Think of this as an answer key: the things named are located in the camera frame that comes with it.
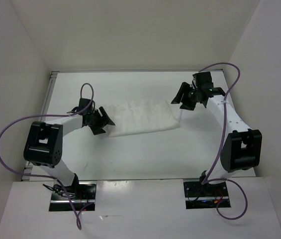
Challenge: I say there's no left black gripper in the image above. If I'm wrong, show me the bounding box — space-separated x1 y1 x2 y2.
88 107 114 135

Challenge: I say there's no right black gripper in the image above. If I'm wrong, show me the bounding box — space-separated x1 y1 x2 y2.
171 82 200 111

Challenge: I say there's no white skirt cloth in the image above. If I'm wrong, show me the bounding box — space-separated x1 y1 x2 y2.
103 100 181 137

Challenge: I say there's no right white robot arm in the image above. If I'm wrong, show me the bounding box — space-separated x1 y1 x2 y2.
171 82 262 196

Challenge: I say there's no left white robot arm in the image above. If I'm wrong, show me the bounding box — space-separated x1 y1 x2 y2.
23 107 115 199

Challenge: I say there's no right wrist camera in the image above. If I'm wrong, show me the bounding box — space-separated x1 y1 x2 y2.
192 72 214 89

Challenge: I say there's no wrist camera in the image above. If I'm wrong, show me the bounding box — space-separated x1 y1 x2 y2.
78 98 95 112
192 72 214 89

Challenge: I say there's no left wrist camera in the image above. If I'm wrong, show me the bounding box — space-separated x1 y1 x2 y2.
78 98 95 112

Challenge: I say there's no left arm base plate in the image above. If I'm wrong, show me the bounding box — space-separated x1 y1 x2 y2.
49 181 97 212

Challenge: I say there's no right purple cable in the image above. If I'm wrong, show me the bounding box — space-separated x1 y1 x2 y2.
198 62 249 221

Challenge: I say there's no purple cable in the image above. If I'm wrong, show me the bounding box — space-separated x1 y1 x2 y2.
198 62 249 221
0 83 96 231

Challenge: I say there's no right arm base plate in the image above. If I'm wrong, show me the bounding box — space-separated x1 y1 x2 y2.
183 180 231 209

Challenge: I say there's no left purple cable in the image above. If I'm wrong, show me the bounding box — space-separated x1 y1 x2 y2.
0 83 96 231

